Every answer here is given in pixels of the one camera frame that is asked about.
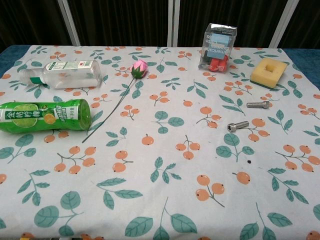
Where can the steel bolt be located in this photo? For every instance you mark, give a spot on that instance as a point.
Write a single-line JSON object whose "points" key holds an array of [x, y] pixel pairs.
{"points": [[257, 104], [237, 125]]}

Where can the floral print tablecloth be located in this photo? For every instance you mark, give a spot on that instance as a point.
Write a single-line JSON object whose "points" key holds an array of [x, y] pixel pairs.
{"points": [[160, 160]]}

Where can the pink artificial rose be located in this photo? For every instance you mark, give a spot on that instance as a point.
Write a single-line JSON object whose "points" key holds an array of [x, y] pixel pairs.
{"points": [[139, 69]]}

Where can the clear plastic capsule box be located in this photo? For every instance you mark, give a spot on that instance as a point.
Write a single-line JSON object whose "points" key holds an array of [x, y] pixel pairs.
{"points": [[217, 48]]}

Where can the clear empty plastic bottle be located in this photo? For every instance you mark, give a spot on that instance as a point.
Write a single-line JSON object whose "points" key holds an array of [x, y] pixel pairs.
{"points": [[72, 75]]}

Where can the black curtain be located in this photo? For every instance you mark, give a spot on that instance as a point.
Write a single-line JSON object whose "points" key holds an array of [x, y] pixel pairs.
{"points": [[120, 20]]}

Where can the yellow square sponge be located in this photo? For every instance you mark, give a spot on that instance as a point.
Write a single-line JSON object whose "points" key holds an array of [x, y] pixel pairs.
{"points": [[268, 72]]}

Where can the green lime drink bottle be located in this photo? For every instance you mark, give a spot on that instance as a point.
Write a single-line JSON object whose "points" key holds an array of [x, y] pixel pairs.
{"points": [[37, 117]]}

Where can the white frame post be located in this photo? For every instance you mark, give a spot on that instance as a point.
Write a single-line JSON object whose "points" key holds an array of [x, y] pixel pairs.
{"points": [[173, 22], [70, 22], [283, 23]]}

